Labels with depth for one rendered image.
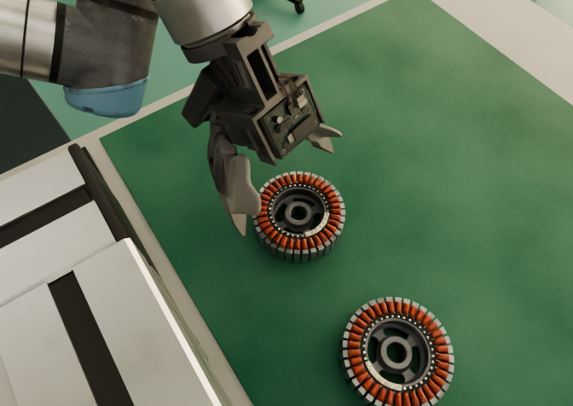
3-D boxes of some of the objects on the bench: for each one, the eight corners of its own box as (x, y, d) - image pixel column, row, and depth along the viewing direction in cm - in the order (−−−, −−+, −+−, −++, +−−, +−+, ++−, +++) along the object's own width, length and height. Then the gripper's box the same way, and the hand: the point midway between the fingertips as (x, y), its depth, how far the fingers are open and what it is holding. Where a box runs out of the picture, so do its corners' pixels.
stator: (235, 224, 54) (232, 211, 51) (294, 170, 58) (295, 153, 55) (301, 282, 50) (303, 272, 47) (360, 220, 54) (364, 205, 51)
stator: (373, 286, 50) (379, 275, 47) (461, 346, 47) (475, 339, 43) (318, 367, 46) (321, 361, 42) (411, 441, 42) (421, 441, 39)
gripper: (150, 97, 30) (263, 274, 41) (331, -29, 37) (384, 151, 49) (108, 88, 36) (217, 243, 47) (270, -19, 43) (331, 138, 55)
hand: (286, 191), depth 50 cm, fingers open, 14 cm apart
